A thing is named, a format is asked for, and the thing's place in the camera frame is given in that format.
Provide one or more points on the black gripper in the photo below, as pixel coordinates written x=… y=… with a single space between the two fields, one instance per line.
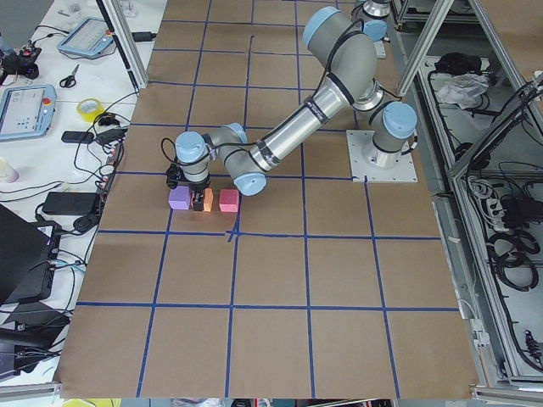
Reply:
x=198 y=186

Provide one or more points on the orange foam block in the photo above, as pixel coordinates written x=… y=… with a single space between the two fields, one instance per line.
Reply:
x=208 y=199

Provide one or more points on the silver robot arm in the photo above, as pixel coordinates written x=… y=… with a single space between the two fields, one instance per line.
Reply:
x=373 y=15
x=349 y=61

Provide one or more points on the purple foam block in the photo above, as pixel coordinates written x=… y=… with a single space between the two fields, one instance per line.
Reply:
x=180 y=198

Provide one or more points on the pink foam block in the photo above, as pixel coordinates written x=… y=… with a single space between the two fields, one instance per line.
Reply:
x=229 y=200

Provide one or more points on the yellow tape roll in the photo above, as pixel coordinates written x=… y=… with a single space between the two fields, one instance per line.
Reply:
x=90 y=109

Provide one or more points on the black power adapter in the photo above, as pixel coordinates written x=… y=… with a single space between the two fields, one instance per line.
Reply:
x=69 y=203

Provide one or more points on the black phone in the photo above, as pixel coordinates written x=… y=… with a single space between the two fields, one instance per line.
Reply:
x=77 y=137

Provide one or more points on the brown paper table cover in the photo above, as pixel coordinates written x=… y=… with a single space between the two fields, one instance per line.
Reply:
x=319 y=286

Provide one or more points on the black power brick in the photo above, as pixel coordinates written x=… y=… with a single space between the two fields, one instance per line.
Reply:
x=143 y=36

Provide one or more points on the black laptop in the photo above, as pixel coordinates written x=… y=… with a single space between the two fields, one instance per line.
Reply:
x=26 y=251

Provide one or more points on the white paper cup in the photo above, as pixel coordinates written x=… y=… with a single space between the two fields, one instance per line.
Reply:
x=8 y=173

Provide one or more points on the blue teach pendant near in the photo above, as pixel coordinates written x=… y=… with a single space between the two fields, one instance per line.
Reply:
x=27 y=111

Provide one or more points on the blue teach pendant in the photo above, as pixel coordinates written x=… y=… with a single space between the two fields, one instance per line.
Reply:
x=27 y=111
x=89 y=40

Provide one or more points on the blue teach pendant far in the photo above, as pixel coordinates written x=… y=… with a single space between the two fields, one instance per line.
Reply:
x=89 y=40

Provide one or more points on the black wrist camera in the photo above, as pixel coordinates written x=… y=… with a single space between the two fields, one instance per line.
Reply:
x=173 y=176

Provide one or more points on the black handled scissors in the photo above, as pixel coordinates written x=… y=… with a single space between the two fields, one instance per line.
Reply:
x=70 y=80

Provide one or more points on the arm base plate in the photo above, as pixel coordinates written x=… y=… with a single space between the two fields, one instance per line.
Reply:
x=368 y=164
x=380 y=49

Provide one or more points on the aluminium frame post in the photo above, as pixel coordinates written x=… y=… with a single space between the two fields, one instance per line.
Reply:
x=116 y=21

